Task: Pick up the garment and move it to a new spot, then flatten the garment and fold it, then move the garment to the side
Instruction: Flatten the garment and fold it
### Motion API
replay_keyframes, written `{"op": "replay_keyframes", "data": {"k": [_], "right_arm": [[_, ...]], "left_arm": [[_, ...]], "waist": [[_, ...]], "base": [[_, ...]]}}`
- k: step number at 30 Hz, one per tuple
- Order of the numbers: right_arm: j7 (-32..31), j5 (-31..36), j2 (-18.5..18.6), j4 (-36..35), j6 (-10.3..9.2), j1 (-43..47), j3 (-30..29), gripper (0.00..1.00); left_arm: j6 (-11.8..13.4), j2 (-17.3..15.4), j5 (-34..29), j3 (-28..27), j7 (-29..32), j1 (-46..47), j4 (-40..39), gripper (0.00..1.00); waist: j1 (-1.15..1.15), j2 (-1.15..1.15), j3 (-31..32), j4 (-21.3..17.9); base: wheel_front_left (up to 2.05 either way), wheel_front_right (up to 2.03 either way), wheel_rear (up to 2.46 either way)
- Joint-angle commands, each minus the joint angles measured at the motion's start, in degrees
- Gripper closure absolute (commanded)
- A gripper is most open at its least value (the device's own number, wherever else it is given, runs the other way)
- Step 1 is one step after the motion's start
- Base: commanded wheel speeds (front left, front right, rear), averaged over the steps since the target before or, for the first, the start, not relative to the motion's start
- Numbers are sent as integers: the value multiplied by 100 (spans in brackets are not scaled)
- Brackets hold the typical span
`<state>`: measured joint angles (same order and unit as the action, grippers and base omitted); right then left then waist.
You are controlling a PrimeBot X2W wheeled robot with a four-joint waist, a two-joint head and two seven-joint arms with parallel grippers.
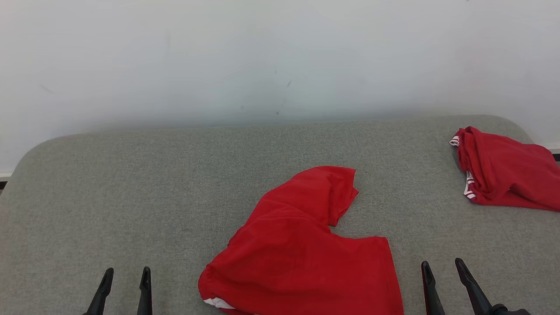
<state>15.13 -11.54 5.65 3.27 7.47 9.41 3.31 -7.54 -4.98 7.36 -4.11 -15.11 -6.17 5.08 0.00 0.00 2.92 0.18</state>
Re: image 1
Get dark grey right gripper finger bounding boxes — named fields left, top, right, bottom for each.
left=455, top=258, right=508, bottom=315
left=421, top=261, right=446, bottom=315

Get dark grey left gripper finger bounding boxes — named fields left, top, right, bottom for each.
left=136, top=266, right=153, bottom=315
left=83, top=267, right=114, bottom=315

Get red Bulls 23 jersey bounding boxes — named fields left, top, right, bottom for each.
left=449, top=126, right=560, bottom=213

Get red basketball shorts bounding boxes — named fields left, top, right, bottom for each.
left=198, top=165, right=404, bottom=315

